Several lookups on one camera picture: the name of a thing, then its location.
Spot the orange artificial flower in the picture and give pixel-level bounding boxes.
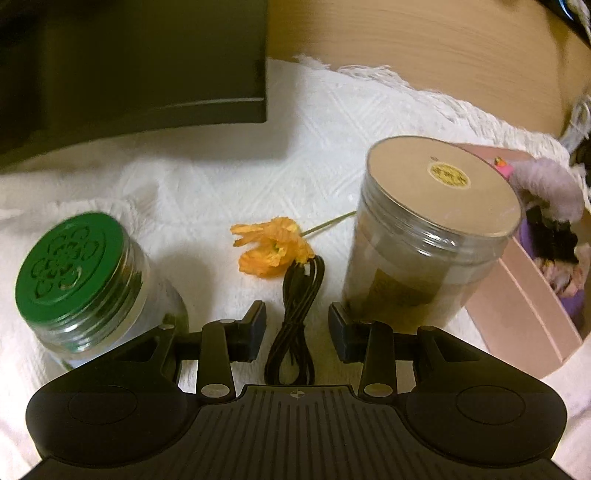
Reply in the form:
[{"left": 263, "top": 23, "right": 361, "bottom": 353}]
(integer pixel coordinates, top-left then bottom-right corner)
[{"left": 230, "top": 210, "right": 358, "bottom": 280}]

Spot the dark fabric item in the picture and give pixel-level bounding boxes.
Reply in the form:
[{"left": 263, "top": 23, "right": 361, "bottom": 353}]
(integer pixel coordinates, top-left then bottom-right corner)
[{"left": 526, "top": 208, "right": 581, "bottom": 266}]

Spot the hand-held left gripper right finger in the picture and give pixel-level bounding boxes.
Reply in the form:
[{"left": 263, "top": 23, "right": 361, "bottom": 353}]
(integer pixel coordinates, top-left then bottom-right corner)
[{"left": 328, "top": 304, "right": 482, "bottom": 400}]

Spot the white textured cloth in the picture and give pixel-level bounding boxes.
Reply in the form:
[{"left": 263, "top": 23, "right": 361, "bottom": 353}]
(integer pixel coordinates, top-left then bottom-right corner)
[{"left": 0, "top": 53, "right": 591, "bottom": 480}]

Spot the pink box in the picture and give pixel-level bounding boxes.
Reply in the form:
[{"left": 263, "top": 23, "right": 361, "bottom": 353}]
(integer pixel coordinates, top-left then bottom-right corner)
[{"left": 455, "top": 142, "right": 585, "bottom": 380}]

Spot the purple fluffy toy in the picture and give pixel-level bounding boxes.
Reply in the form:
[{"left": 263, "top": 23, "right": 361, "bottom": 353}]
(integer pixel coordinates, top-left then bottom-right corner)
[{"left": 507, "top": 156, "right": 585, "bottom": 223}]

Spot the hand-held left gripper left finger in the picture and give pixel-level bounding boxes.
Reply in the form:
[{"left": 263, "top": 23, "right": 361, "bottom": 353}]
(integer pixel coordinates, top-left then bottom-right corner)
[{"left": 110, "top": 300, "right": 269, "bottom": 400}]

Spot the green lidded glass jar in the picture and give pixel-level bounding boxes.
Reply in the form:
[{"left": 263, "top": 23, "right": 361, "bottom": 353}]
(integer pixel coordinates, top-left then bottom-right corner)
[{"left": 14, "top": 210, "right": 191, "bottom": 371}]

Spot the black cable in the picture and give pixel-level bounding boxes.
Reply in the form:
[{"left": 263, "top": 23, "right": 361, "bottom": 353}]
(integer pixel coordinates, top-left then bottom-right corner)
[{"left": 264, "top": 254, "right": 327, "bottom": 387}]

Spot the dark object with blue edge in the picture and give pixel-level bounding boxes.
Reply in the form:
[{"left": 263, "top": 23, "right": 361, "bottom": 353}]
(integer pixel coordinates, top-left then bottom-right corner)
[{"left": 539, "top": 0, "right": 591, "bottom": 37}]

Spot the gold-lidded clear plastic jar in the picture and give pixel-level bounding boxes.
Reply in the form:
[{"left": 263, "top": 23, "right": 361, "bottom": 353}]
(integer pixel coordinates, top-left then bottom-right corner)
[{"left": 341, "top": 136, "right": 523, "bottom": 331}]

